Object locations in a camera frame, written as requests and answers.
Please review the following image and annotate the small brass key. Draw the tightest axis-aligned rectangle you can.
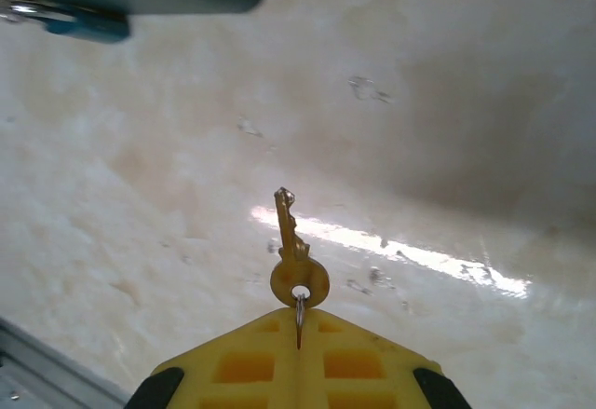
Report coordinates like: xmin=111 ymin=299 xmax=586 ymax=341
xmin=269 ymin=186 xmax=331 ymax=310

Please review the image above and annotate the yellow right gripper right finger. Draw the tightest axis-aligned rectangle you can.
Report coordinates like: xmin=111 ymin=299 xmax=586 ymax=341
xmin=298 ymin=307 xmax=472 ymax=409

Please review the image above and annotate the aluminium table edge frame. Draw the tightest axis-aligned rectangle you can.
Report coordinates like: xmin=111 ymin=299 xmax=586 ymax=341
xmin=0 ymin=315 xmax=129 ymax=409

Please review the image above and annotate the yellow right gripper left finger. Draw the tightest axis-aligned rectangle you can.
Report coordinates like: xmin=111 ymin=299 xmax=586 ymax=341
xmin=125 ymin=307 xmax=300 ymax=409

